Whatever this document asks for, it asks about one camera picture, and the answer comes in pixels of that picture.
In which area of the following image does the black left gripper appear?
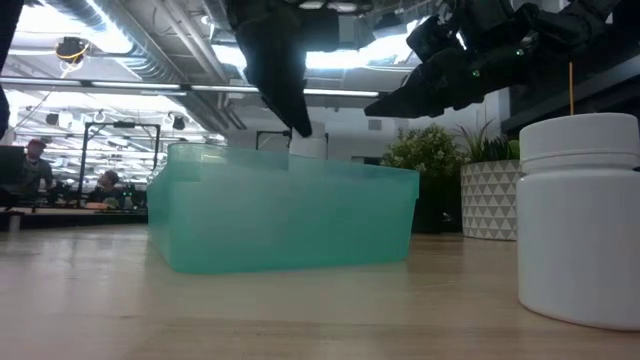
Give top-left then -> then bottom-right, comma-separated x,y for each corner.
225,0 -> 341,139

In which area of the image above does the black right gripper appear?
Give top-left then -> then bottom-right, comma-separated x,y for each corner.
364,42 -> 531,119

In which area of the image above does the green translucent plastic basket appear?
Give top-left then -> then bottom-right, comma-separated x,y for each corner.
146,142 -> 421,275

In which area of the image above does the bushy green potted plant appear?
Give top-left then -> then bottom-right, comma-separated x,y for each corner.
380,124 -> 466,235

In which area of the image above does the long ceiling light bar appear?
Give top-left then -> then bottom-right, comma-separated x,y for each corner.
0,76 -> 382,99

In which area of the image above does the succulent in triangle-patterned pot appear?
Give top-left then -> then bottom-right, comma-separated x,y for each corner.
458,119 -> 524,242

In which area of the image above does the person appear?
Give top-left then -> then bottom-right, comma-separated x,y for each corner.
89,169 -> 125,207
23,138 -> 55,194

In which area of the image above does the background work table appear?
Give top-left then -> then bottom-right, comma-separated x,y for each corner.
0,206 -> 150,232

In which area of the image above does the black monitor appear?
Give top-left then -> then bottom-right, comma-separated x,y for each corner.
0,144 -> 25,187

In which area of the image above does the black metal frame rig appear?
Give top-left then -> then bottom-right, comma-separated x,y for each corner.
255,128 -> 330,160
79,121 -> 162,174

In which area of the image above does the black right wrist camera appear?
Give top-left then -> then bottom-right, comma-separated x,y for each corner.
405,13 -> 467,64

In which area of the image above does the silver round air duct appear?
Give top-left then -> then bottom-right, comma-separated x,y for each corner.
199,0 -> 229,30

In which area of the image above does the yellow black cord reel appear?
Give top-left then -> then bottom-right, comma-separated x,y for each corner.
53,36 -> 92,65

